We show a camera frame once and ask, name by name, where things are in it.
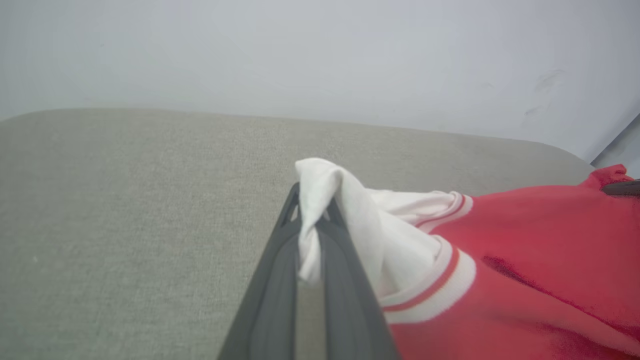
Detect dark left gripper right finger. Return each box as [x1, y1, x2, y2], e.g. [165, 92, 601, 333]
[320, 200, 401, 360]

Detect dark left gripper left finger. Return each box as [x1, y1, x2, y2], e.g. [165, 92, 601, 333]
[217, 182, 301, 360]

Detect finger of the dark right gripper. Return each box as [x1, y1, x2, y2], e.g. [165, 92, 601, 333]
[601, 180, 640, 197]

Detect red and white garment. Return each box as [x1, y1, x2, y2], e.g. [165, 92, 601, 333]
[294, 157, 640, 360]

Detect grey fabric sofa cushion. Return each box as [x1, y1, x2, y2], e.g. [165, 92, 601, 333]
[0, 107, 596, 360]

